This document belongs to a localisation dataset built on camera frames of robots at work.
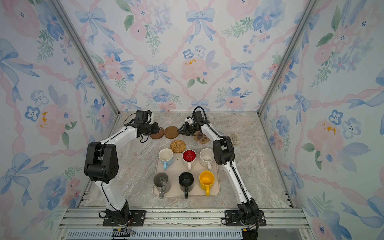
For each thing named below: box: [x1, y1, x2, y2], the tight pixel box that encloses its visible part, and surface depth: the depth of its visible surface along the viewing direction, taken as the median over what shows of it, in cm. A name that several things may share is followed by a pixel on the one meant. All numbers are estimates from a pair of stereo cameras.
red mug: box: [182, 149, 197, 170], surface depth 90 cm
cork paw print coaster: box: [194, 131, 211, 144], surface depth 105 cm
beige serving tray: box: [152, 153, 221, 197], surface depth 85 cm
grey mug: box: [153, 172, 171, 199], surface depth 78 cm
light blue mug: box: [158, 148, 174, 170], surface depth 88 cm
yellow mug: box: [199, 170, 215, 197], surface depth 81 cm
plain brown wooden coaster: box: [164, 126, 179, 139], surface depth 109 cm
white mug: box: [199, 148, 215, 170], surface depth 90 cm
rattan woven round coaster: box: [170, 139, 187, 153], surface depth 103 cm
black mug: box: [178, 171, 194, 199], surface depth 80 cm
